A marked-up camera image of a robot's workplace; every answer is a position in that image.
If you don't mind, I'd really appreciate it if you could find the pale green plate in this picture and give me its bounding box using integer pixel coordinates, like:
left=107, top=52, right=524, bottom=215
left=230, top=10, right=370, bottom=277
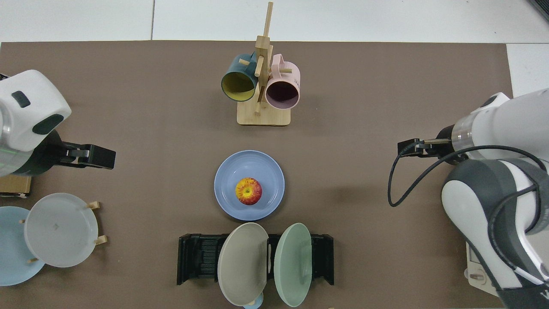
left=274, top=222, right=313, bottom=308

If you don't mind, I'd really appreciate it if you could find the pink cup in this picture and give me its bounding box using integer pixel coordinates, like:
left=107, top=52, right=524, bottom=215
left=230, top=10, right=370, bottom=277
left=265, top=54, right=301, bottom=109

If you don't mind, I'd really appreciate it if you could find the black dish rack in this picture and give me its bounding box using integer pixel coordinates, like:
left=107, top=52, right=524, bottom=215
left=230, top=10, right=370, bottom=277
left=177, top=233, right=335, bottom=287

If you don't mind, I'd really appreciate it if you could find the red yellow apple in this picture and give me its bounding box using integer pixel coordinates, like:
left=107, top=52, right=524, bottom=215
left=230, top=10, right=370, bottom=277
left=235, top=177, right=262, bottom=205

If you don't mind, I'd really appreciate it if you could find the light blue plate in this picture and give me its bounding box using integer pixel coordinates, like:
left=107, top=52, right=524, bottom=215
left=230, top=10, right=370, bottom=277
left=0, top=206, right=46, bottom=287

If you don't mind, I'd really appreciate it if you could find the brown table cloth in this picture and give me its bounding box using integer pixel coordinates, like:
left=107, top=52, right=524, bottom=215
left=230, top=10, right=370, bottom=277
left=0, top=41, right=514, bottom=309

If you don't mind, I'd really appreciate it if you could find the wooden plate stand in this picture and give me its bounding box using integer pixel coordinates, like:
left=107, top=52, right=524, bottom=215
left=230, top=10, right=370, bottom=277
left=18, top=201, right=108, bottom=264

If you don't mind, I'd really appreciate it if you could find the beige plate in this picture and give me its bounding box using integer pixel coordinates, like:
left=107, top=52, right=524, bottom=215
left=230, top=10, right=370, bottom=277
left=217, top=222, right=270, bottom=307

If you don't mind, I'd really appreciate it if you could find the black camera stand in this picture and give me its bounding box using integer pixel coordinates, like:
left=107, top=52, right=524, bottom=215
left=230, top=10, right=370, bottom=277
left=528, top=0, right=549, bottom=22

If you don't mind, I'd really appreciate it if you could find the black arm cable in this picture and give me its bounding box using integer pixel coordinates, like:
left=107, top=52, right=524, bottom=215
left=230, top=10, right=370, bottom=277
left=388, top=139, right=549, bottom=284

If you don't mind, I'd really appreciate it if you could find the dark teal cup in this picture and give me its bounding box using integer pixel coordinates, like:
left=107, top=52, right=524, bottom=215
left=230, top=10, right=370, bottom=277
left=221, top=52, right=259, bottom=103

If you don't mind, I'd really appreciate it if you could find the grey plate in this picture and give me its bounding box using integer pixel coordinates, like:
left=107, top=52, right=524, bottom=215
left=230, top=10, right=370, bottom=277
left=24, top=193, right=99, bottom=268

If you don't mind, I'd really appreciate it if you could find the wooden cup stand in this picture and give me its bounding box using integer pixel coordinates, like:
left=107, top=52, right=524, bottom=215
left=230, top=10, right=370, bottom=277
left=237, top=1, right=293, bottom=127

